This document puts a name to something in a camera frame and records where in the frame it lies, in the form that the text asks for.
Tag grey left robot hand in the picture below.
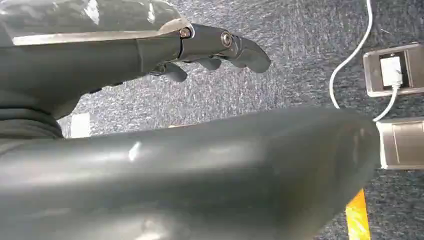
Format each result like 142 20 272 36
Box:
0 0 381 240

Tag white floor tape patch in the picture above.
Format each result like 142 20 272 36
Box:
58 112 92 139

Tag ribbed grey left arm sleeve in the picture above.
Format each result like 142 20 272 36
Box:
0 90 64 154

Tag yellow floor tape strip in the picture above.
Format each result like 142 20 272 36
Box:
345 188 372 240

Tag open steel floor socket box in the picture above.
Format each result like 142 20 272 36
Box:
362 43 424 98

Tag closed steel floor socket box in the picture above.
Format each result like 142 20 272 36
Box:
375 116 424 171

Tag white power plug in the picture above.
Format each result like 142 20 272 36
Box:
379 56 404 88

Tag white power cable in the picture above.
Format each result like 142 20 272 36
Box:
328 0 399 123

